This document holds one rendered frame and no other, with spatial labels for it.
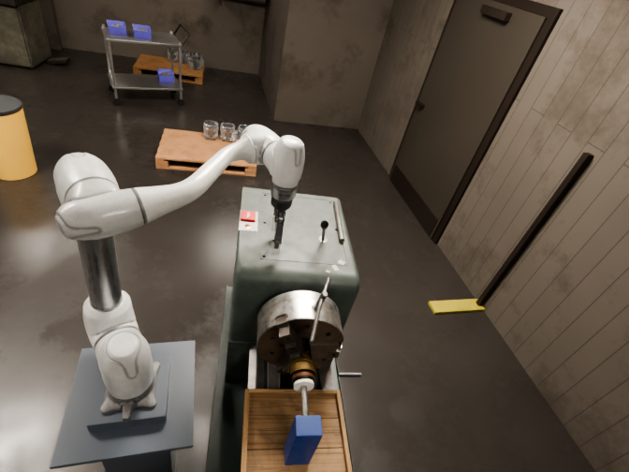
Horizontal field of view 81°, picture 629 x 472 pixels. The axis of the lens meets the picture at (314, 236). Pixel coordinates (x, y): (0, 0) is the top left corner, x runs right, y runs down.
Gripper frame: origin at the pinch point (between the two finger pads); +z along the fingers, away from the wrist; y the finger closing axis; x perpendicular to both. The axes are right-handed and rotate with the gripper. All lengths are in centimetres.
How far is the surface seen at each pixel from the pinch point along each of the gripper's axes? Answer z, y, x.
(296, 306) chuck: 6.8, 26.6, 7.9
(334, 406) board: 42, 45, 27
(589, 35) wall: -78, -140, 195
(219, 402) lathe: 76, 26, -15
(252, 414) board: 42, 47, -3
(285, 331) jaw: 10.7, 34.3, 4.4
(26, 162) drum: 115, -211, -208
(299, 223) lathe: 4.6, -17.7, 11.6
